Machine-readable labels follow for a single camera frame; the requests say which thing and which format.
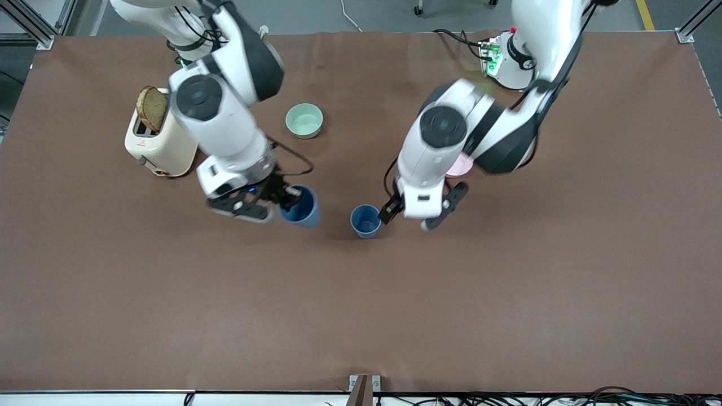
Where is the blue plastic cup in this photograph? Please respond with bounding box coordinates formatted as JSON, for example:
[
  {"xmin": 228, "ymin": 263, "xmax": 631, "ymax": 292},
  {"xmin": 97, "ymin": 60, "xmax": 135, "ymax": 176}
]
[
  {"xmin": 350, "ymin": 204, "xmax": 383, "ymax": 240},
  {"xmin": 278, "ymin": 185, "xmax": 322, "ymax": 229}
]

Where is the pink bowl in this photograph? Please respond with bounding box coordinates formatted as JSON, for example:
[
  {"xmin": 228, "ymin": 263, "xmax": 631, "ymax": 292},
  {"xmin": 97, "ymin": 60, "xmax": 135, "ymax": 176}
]
[{"xmin": 444, "ymin": 149, "xmax": 476, "ymax": 179}]

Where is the mint green bowl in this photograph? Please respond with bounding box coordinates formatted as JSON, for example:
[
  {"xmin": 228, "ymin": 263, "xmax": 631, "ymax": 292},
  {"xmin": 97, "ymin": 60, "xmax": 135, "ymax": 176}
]
[{"xmin": 285, "ymin": 103, "xmax": 324, "ymax": 139}]

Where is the cream white toaster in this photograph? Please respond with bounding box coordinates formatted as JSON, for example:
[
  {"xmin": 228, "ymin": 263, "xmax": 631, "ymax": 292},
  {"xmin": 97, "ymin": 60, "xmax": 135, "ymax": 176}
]
[{"xmin": 125, "ymin": 87, "xmax": 200, "ymax": 178}]

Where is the brown bread slice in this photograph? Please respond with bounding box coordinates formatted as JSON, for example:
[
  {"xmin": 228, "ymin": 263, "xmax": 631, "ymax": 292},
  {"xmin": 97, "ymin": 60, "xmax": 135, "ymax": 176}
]
[{"xmin": 137, "ymin": 86, "xmax": 170, "ymax": 134}]

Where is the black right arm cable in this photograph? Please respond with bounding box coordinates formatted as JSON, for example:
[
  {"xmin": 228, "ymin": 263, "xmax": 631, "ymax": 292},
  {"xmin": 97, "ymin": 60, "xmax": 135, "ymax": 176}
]
[{"xmin": 166, "ymin": 0, "xmax": 227, "ymax": 52}]

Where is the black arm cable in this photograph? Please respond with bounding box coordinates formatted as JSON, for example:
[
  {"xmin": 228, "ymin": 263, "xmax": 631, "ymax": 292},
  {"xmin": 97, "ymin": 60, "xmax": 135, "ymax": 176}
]
[
  {"xmin": 166, "ymin": 0, "xmax": 227, "ymax": 52},
  {"xmin": 530, "ymin": 0, "xmax": 600, "ymax": 98}
]

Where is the black left base cable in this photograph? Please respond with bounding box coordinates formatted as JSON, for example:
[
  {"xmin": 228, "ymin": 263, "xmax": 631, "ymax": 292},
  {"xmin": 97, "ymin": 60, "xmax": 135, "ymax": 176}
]
[{"xmin": 433, "ymin": 28, "xmax": 487, "ymax": 60}]

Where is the grey metal table bracket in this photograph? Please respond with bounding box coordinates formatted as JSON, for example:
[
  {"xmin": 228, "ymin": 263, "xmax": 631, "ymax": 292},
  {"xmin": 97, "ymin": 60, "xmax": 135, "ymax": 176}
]
[{"xmin": 349, "ymin": 374, "xmax": 382, "ymax": 406}]

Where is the white floor cable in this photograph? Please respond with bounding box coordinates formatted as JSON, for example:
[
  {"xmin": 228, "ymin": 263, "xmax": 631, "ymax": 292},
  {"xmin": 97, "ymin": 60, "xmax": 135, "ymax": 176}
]
[{"xmin": 340, "ymin": 0, "xmax": 363, "ymax": 33}]

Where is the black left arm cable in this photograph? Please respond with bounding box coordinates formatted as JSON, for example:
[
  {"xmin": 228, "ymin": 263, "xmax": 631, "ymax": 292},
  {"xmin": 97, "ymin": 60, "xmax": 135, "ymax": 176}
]
[{"xmin": 530, "ymin": 0, "xmax": 600, "ymax": 98}]

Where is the aluminium frame profile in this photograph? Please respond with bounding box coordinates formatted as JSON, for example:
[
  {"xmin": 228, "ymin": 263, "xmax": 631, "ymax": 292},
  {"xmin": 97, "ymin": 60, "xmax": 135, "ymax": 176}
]
[
  {"xmin": 0, "ymin": 0, "xmax": 56, "ymax": 50},
  {"xmin": 675, "ymin": 0, "xmax": 722, "ymax": 45}
]

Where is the black looped cable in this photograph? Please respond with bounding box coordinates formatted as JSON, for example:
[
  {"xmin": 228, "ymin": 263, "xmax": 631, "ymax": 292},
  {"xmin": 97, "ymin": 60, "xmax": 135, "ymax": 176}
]
[{"xmin": 587, "ymin": 386, "xmax": 644, "ymax": 406}]

